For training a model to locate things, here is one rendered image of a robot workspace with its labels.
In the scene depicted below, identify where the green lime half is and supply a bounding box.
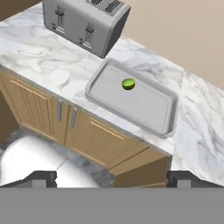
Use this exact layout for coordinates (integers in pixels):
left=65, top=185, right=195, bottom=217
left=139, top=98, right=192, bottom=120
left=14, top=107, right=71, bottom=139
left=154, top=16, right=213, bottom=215
left=121, top=77, right=137, bottom=91

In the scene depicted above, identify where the grey cupboard door handle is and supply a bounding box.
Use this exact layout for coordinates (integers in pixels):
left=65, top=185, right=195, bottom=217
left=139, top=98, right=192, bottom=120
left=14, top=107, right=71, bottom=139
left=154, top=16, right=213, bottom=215
left=71, top=107, right=79, bottom=129
left=57, top=99, right=64, bottom=123

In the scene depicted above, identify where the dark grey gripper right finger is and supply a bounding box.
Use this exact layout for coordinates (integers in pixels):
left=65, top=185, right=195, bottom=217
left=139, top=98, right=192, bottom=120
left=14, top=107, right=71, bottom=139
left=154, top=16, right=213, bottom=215
left=166, top=170, right=221, bottom=188

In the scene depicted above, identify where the grey four-slot toaster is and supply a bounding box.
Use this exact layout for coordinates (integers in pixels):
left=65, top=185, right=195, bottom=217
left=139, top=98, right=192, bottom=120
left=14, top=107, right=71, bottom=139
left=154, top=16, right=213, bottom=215
left=42, top=0, right=132, bottom=60

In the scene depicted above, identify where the grey rectangular tray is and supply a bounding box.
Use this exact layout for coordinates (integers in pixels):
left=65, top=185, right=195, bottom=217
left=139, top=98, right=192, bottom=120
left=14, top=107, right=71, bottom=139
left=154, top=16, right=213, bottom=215
left=84, top=57, right=179, bottom=140

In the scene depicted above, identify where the wooden cupboard door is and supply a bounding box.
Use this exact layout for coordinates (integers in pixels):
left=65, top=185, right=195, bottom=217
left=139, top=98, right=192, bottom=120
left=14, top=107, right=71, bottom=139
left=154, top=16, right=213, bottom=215
left=0, top=68, right=71, bottom=147
left=64, top=103, right=151, bottom=171

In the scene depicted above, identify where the wooden cupboard side panel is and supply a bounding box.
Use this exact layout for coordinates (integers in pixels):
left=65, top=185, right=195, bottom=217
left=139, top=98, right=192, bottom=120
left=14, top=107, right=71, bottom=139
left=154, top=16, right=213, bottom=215
left=108, top=145, right=173, bottom=188

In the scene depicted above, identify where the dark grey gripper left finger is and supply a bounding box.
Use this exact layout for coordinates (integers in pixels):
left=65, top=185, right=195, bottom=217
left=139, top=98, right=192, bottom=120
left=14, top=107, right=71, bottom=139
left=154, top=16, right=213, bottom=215
left=0, top=170, right=58, bottom=188

